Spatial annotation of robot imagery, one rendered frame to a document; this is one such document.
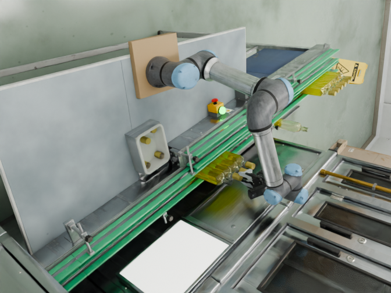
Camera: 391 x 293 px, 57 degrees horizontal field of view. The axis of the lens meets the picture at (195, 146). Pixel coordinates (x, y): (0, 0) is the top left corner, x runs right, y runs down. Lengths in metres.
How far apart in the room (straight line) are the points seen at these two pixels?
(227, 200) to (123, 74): 0.84
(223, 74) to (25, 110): 0.82
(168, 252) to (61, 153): 0.65
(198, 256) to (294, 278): 0.42
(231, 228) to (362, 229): 0.60
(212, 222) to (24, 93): 1.02
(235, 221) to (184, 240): 0.27
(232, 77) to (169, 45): 0.40
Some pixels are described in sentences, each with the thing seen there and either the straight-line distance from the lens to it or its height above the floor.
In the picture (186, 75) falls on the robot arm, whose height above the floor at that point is 1.01.
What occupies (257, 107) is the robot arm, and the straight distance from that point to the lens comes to 1.41.
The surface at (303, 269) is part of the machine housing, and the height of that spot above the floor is 1.62.
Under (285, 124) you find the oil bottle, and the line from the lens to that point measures 2.50.
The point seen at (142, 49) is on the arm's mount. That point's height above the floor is 0.78.
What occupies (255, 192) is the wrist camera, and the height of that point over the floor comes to 1.30.
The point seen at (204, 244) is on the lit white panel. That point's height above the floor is 1.21.
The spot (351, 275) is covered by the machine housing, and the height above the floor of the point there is 1.79.
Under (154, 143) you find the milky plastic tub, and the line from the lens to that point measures 1.89.
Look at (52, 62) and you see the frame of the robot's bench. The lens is 2.15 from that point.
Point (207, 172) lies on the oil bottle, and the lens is 1.90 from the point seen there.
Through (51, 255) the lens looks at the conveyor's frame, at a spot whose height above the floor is 0.84.
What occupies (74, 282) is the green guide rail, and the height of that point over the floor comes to 0.95.
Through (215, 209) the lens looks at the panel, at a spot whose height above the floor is 1.10.
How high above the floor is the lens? 2.12
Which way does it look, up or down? 39 degrees down
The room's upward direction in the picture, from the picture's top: 108 degrees clockwise
